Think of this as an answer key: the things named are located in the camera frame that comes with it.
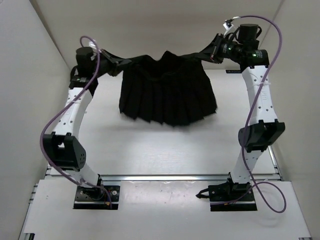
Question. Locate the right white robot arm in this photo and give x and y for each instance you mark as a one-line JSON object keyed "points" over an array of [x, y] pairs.
{"points": [[262, 127]]}

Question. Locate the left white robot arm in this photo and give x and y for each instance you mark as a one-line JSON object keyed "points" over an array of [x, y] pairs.
{"points": [[61, 146]]}

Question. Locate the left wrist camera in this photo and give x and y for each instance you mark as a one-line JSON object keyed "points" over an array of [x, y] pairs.
{"points": [[87, 61]]}

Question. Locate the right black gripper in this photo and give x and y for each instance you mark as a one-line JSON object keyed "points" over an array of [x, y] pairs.
{"points": [[212, 53]]}

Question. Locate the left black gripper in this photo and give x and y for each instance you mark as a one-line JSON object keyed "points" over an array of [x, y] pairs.
{"points": [[116, 62]]}

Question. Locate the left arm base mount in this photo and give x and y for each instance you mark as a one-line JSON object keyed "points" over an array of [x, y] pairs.
{"points": [[96, 198]]}

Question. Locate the right table label sticker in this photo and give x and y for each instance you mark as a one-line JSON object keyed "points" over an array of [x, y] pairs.
{"points": [[233, 71]]}

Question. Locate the aluminium front rail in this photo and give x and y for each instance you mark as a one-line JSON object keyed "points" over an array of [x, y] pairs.
{"points": [[166, 178]]}

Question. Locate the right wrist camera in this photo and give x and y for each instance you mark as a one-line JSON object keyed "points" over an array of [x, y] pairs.
{"points": [[248, 34]]}

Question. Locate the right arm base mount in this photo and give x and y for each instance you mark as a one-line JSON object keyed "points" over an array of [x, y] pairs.
{"points": [[223, 198]]}

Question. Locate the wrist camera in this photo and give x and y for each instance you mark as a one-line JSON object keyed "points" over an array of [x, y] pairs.
{"points": [[248, 34], [87, 61]]}

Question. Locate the black pleated skirt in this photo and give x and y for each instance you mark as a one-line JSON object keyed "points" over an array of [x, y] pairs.
{"points": [[174, 90]]}

